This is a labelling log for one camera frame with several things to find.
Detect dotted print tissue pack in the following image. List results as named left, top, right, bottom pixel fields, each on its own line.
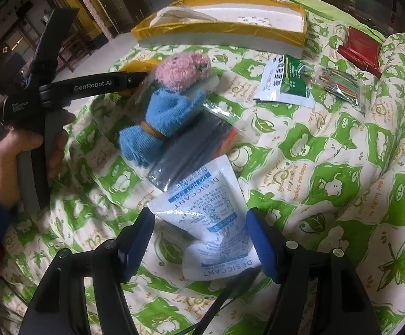
left=238, top=15, right=270, bottom=28

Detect pink fuzzy sock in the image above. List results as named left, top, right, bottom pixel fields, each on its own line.
left=154, top=53, right=213, bottom=93

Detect white plastic bag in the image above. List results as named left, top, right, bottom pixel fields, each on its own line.
left=155, top=6, right=210, bottom=25

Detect green white sachet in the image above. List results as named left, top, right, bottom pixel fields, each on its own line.
left=254, top=55, right=316, bottom=109

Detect zip bag coloured tubes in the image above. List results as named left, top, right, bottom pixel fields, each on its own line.
left=313, top=64, right=366, bottom=114

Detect yellow packet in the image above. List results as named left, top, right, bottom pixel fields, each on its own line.
left=120, top=60, right=161, bottom=95

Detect zip bag black red tubes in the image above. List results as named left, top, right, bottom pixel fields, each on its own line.
left=146, top=103, right=259, bottom=192

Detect wooden glass-panel doors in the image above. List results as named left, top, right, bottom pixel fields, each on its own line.
left=42, top=0, right=203, bottom=60

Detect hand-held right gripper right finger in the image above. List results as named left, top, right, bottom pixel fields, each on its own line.
left=246, top=207, right=383, bottom=335

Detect person's left hand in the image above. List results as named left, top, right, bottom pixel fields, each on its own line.
left=0, top=111, right=76, bottom=210

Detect green printed blanket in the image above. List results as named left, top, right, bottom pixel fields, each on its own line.
left=0, top=0, right=405, bottom=335

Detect black cable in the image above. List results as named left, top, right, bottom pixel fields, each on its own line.
left=188, top=270, right=262, bottom=335

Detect white desiccant packet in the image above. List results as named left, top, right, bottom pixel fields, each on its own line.
left=146, top=155, right=260, bottom=252
left=181, top=241, right=263, bottom=281

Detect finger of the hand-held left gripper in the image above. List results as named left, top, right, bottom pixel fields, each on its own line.
left=119, top=71, right=149, bottom=89

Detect yellow taped cardboard tray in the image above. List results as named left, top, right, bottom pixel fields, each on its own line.
left=131, top=0, right=308, bottom=60

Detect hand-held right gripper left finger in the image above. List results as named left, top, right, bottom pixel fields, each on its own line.
left=19, top=207, right=156, bottom=335

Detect red packet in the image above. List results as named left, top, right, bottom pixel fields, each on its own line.
left=337, top=26, right=385, bottom=77

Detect blue fuzzy sock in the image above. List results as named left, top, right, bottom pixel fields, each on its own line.
left=119, top=85, right=206, bottom=166

